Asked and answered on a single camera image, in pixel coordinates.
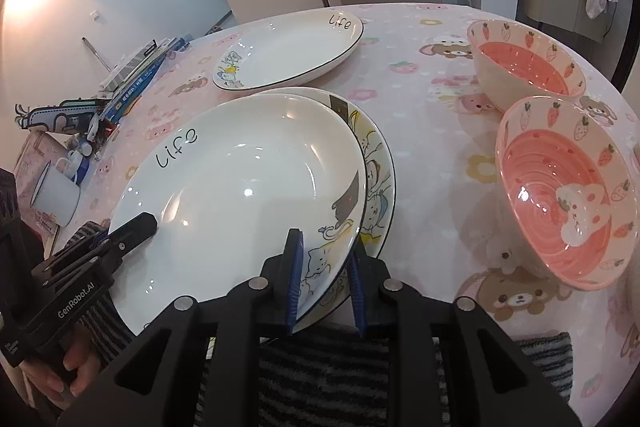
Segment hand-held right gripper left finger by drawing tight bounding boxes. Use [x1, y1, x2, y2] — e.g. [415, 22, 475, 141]
[55, 229, 306, 427]

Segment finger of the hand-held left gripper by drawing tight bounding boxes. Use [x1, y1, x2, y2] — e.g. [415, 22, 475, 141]
[65, 221, 108, 258]
[102, 213, 159, 268]

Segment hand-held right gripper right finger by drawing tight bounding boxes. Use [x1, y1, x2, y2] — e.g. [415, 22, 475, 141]
[348, 244, 583, 427]

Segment white cartoon plate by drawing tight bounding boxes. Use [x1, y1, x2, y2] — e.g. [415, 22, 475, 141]
[107, 93, 367, 338]
[212, 8, 364, 92]

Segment white plate with colourful cartoons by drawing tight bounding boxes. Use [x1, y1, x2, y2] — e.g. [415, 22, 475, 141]
[260, 87, 397, 323]

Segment pink strawberry bowl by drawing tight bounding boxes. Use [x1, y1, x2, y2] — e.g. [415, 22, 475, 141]
[466, 19, 587, 114]
[495, 96, 640, 292]

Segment person's left hand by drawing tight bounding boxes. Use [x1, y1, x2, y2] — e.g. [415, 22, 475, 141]
[22, 336, 97, 408]

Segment white enamel mug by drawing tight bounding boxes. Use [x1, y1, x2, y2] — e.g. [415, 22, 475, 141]
[30, 157, 82, 228]

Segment striped clothing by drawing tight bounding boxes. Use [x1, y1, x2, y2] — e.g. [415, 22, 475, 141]
[80, 297, 573, 427]

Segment cartoon printed box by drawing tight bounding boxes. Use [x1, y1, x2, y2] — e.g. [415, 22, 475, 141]
[15, 98, 102, 134]

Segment colourful packets at table edge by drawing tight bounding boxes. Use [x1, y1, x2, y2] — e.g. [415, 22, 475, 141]
[102, 36, 193, 128]

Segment white book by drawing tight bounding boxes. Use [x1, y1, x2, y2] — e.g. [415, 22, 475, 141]
[98, 38, 172, 92]

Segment silver pen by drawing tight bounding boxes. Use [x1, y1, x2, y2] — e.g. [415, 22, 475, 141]
[81, 37, 109, 71]

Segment pink cartoon tablecloth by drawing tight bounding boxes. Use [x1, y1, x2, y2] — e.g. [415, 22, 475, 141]
[50, 2, 640, 350]

